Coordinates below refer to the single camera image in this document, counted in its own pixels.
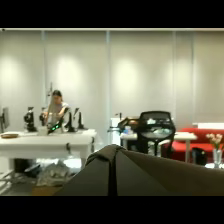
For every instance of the brown garment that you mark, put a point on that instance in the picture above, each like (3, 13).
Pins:
(153, 176)

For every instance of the long white table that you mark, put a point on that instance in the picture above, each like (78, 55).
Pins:
(40, 142)

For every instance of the black office chair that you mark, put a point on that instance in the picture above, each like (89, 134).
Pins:
(144, 140)

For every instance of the person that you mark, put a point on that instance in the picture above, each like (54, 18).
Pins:
(56, 108)

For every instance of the small white table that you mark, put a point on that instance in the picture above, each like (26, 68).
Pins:
(186, 136)

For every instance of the red sofa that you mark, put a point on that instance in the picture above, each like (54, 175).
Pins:
(186, 147)

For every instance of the glass vase with flowers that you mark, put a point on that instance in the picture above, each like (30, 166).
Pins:
(217, 157)

